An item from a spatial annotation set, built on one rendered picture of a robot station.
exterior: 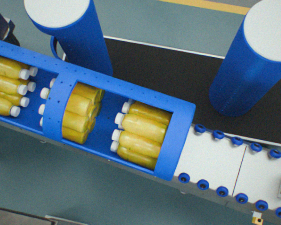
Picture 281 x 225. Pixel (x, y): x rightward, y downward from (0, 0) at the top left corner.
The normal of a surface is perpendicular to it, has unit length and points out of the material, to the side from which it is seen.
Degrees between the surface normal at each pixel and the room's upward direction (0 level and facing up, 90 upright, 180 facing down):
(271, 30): 0
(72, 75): 31
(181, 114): 26
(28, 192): 0
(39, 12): 0
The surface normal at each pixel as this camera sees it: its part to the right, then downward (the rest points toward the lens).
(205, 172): -0.04, -0.25
